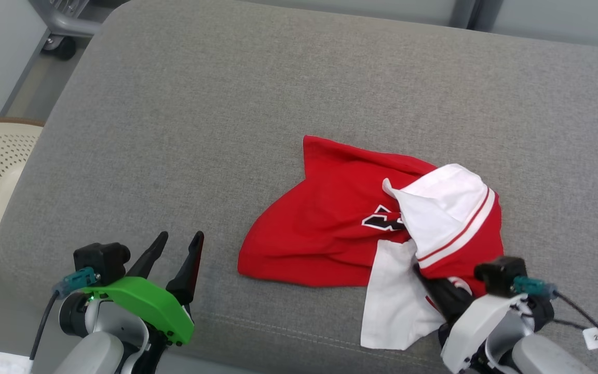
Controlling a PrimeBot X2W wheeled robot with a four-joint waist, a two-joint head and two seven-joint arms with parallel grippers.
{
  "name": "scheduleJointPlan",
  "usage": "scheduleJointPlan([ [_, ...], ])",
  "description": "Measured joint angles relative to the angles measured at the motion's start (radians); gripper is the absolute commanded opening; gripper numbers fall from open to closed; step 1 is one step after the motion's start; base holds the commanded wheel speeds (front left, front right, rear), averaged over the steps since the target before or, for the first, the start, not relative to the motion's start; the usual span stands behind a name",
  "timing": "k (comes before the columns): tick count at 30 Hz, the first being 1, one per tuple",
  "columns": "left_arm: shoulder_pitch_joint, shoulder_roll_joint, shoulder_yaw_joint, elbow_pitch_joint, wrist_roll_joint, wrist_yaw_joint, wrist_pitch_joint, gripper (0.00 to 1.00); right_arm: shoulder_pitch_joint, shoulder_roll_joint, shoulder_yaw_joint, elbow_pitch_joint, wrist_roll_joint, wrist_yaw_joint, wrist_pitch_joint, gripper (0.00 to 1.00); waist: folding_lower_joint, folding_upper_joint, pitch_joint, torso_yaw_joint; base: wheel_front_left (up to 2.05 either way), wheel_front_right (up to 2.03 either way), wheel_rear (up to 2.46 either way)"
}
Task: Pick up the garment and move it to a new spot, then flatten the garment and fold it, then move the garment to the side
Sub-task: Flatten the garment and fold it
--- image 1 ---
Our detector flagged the grey cart frame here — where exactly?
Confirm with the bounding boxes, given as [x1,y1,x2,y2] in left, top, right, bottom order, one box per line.
[29,0,128,38]

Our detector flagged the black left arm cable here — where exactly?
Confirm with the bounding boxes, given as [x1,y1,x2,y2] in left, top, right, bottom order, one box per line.
[29,290,61,362]

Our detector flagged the black caster wheel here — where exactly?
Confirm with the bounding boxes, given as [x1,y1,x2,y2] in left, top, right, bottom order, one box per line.
[42,35,76,60]

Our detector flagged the grey fabric sofa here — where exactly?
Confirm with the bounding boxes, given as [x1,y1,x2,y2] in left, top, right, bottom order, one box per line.
[0,0,598,374]

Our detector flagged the red basketball jersey white sleeves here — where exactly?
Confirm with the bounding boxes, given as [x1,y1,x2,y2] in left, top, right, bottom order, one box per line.
[237,135,505,351]

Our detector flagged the grey partition post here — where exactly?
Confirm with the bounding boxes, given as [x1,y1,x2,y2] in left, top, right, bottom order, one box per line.
[473,0,493,31]
[450,0,479,28]

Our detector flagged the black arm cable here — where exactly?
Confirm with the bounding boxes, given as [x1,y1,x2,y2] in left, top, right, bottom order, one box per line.
[553,291,598,374]
[29,290,61,362]

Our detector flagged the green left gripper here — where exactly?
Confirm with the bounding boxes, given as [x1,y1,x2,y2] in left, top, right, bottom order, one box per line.
[78,231,205,374]

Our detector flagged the teal camera connector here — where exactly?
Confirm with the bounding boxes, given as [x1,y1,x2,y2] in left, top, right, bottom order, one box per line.
[513,276,558,301]
[52,268,97,298]

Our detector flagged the teal left camera connector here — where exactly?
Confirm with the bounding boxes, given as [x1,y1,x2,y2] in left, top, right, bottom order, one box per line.
[52,268,97,298]

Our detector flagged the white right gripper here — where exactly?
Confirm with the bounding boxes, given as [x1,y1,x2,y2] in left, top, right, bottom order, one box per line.
[413,264,529,374]

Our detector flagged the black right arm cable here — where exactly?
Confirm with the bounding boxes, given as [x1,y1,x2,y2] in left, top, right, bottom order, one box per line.
[553,291,598,374]

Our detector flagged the teal right camera connector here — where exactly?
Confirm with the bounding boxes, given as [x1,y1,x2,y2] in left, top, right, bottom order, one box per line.
[513,276,558,301]

